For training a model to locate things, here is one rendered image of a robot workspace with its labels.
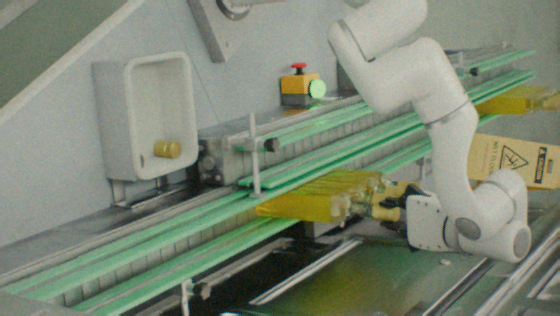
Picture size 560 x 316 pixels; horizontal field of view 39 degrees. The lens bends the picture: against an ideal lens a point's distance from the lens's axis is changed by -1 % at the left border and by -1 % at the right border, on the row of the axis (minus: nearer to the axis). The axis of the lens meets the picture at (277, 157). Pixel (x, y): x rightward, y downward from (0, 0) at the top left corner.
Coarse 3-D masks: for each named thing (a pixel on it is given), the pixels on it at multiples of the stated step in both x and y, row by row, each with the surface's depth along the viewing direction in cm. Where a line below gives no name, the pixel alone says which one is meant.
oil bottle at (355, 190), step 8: (304, 184) 167; (312, 184) 167; (320, 184) 166; (328, 184) 166; (336, 184) 165; (344, 184) 165; (352, 184) 164; (352, 192) 161; (360, 192) 161; (360, 200) 161
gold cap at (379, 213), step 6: (378, 204) 153; (372, 210) 152; (378, 210) 152; (384, 210) 151; (390, 210) 150; (396, 210) 151; (372, 216) 153; (378, 216) 152; (384, 216) 151; (390, 216) 150; (396, 216) 152
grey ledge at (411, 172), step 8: (400, 168) 224; (408, 168) 228; (416, 168) 233; (392, 176) 220; (400, 176) 224; (408, 176) 229; (416, 176) 233; (352, 216) 203; (304, 224) 189; (312, 224) 188; (320, 224) 190; (328, 224) 193; (336, 224) 196; (312, 232) 188; (320, 232) 190
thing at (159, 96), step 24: (144, 72) 153; (168, 72) 155; (144, 96) 154; (168, 96) 157; (192, 96) 155; (144, 120) 154; (168, 120) 158; (192, 120) 155; (144, 144) 155; (192, 144) 156; (144, 168) 149; (168, 168) 150
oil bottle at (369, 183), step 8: (320, 176) 173; (328, 176) 172; (336, 176) 172; (344, 176) 171; (352, 176) 171; (360, 176) 170; (368, 176) 169; (360, 184) 165; (368, 184) 165; (376, 184) 167; (368, 192) 165
